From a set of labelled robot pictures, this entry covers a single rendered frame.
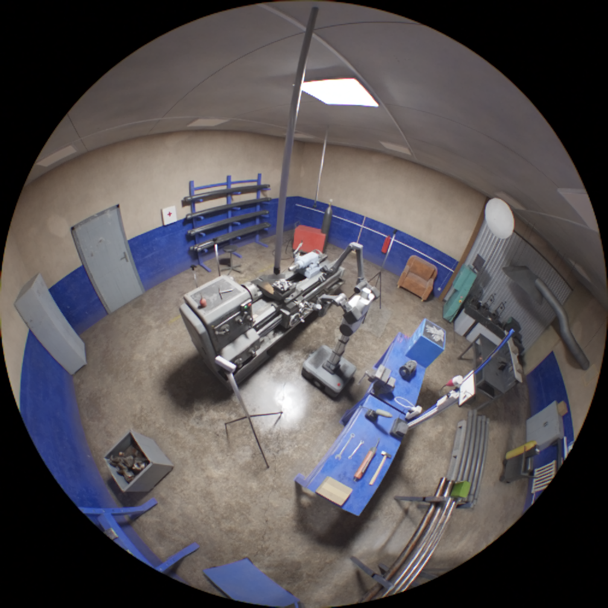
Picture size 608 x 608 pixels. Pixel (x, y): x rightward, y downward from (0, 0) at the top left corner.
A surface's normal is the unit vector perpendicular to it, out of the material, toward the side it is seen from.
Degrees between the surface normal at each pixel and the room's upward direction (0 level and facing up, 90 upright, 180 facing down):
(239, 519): 0
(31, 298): 90
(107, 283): 90
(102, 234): 90
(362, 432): 0
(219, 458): 0
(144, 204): 90
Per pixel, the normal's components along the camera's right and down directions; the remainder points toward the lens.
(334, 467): 0.13, -0.74
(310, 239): -0.29, 0.61
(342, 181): -0.60, 0.47
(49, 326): 0.79, 0.48
